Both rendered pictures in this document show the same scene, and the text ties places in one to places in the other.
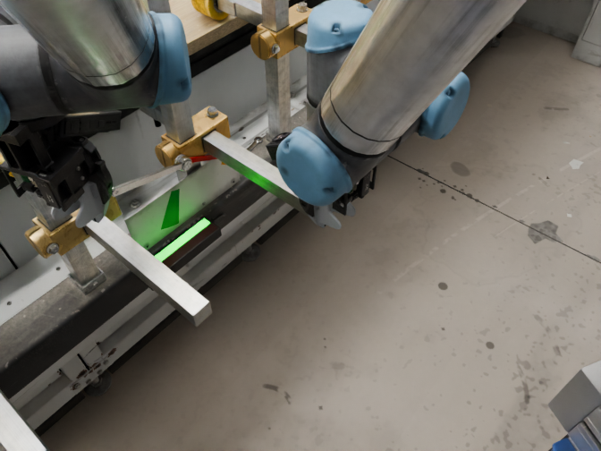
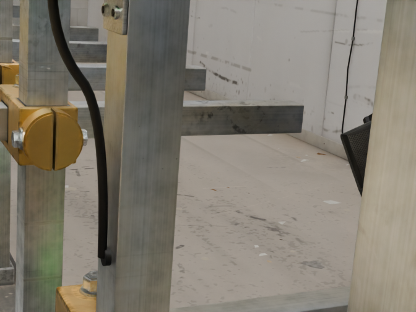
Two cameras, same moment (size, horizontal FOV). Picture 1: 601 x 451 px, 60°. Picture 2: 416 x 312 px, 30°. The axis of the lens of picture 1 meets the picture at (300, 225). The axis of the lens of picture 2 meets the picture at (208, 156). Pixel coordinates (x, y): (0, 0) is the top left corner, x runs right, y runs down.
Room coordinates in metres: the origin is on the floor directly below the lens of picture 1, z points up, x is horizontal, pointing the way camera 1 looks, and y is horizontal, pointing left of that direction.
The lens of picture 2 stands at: (0.49, 0.59, 1.10)
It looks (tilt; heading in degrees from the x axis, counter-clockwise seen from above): 14 degrees down; 294
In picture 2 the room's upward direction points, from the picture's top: 4 degrees clockwise
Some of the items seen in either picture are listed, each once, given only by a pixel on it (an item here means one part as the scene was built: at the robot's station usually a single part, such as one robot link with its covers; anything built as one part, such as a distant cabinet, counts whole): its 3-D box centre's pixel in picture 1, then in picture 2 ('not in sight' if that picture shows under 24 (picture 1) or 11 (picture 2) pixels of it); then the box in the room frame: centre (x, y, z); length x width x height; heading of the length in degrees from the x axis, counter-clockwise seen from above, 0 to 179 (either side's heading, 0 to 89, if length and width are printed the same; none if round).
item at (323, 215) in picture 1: (326, 216); not in sight; (0.53, -0.04, 0.86); 0.06 x 0.03 x 0.09; 49
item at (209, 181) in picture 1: (189, 198); not in sight; (0.67, 0.21, 0.75); 0.26 x 0.01 x 0.10; 139
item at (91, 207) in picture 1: (88, 209); not in sight; (0.46, 0.28, 0.95); 0.06 x 0.03 x 0.09; 159
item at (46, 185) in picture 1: (47, 148); not in sight; (0.46, 0.30, 1.05); 0.09 x 0.08 x 0.12; 159
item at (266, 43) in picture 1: (283, 32); (36, 124); (0.91, 0.03, 0.95); 0.13 x 0.06 x 0.05; 139
